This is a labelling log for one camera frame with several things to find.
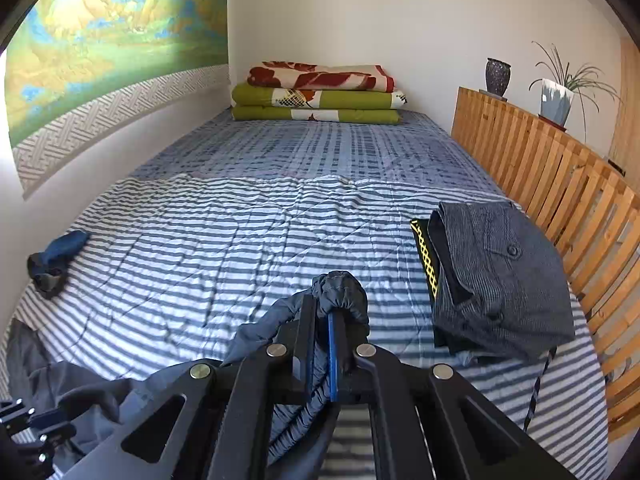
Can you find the potted spider plant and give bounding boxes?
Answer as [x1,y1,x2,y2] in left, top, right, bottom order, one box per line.
[528,40,622,133]

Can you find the dark ceramic vase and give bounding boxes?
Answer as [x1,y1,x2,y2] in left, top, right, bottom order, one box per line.
[485,58,511,98]

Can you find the green folded blanket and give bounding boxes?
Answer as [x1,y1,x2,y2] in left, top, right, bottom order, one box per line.
[231,84,408,125]

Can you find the folded dark clothes pile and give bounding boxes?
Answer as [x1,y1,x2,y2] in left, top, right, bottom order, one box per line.
[410,200,575,363]

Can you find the wooden slat railing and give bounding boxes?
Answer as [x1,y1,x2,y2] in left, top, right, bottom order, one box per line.
[451,88,640,440]

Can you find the blue black striped underwear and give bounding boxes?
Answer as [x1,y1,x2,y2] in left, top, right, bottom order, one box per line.
[26,230,90,299]

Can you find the wooden cabinet door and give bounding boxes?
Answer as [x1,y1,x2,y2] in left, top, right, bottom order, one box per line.
[608,38,640,188]

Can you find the landscape wall tapestry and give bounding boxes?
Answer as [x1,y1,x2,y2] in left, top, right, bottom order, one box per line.
[4,0,229,194]

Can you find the striped blue white quilt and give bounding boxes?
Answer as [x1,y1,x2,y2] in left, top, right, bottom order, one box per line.
[0,108,612,480]

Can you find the red cream folded blanket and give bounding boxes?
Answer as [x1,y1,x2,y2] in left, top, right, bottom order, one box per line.
[246,61,395,93]

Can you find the dark grey shorts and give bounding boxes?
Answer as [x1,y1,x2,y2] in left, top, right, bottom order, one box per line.
[1,271,369,479]

